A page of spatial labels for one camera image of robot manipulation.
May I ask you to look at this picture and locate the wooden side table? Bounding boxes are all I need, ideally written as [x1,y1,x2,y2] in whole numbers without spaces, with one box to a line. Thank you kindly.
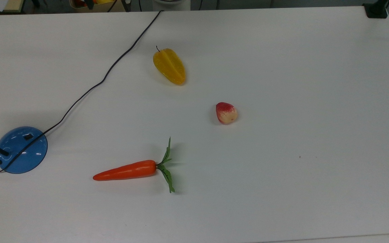
[0,0,25,14]

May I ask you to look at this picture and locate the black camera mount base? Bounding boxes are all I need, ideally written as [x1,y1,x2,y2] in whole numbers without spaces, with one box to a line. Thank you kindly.
[363,0,389,19]

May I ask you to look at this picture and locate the blue round lamp base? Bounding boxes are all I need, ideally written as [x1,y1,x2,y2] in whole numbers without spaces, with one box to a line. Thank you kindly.
[0,126,48,174]

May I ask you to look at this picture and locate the orange toy carrot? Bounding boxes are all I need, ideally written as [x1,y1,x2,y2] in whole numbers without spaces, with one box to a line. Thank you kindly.
[93,137,176,194]

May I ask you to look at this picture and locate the wooden box with toys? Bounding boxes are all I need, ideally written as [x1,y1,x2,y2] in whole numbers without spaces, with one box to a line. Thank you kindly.
[69,0,128,12]

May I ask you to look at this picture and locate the yellow toy starfruit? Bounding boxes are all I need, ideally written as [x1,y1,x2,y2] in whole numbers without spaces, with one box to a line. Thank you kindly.
[153,46,186,85]

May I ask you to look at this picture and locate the red toy strawberry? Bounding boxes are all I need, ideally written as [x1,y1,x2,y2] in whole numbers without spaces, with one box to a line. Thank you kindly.
[215,102,238,125]

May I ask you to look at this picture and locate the black lamp power cable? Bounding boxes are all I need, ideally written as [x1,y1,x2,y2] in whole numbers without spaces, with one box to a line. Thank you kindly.
[0,10,164,173]

